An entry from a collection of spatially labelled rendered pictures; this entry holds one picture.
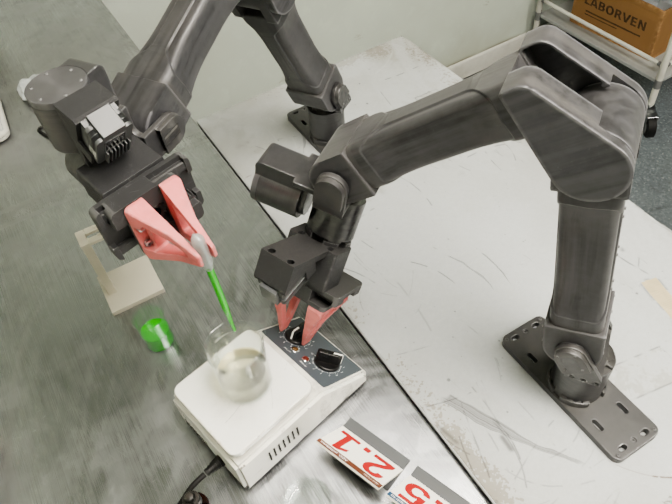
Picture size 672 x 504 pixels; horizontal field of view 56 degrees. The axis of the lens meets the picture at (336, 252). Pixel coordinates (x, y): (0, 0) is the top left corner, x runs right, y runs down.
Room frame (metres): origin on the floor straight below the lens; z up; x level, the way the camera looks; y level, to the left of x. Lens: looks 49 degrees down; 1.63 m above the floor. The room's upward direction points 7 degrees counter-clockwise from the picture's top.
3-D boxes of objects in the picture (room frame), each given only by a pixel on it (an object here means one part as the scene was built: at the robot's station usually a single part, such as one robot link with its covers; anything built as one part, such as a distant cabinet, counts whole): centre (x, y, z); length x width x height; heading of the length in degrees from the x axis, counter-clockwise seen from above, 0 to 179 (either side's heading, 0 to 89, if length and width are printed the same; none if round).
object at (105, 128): (0.46, 0.19, 1.27); 0.07 x 0.06 x 0.11; 129
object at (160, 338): (0.51, 0.26, 0.93); 0.04 x 0.04 x 0.06
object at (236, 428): (0.37, 0.13, 0.98); 0.12 x 0.12 x 0.01; 39
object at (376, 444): (0.31, 0.00, 0.92); 0.09 x 0.06 x 0.04; 45
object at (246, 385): (0.38, 0.12, 1.03); 0.07 x 0.06 x 0.08; 118
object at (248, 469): (0.39, 0.11, 0.94); 0.22 x 0.13 x 0.08; 129
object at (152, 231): (0.41, 0.14, 1.22); 0.09 x 0.07 x 0.07; 39
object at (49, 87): (0.54, 0.21, 1.26); 0.12 x 0.09 x 0.12; 148
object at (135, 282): (0.62, 0.31, 0.96); 0.08 x 0.08 x 0.13; 25
